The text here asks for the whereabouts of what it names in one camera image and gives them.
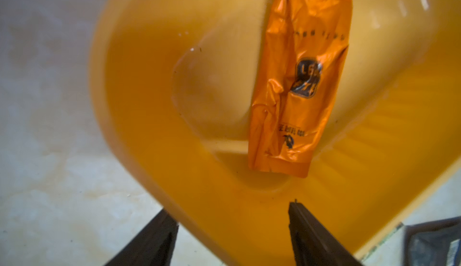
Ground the black green label tea bag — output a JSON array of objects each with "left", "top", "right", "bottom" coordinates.
[{"left": 403, "top": 216, "right": 461, "bottom": 266}]

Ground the orange tea bag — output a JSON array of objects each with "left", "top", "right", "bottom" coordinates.
[{"left": 248, "top": 0, "right": 353, "bottom": 178}]

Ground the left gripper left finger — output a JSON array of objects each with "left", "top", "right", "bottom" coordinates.
[{"left": 106, "top": 209, "right": 179, "bottom": 266}]

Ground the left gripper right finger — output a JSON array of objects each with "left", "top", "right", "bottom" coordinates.
[{"left": 288, "top": 201, "right": 362, "bottom": 266}]

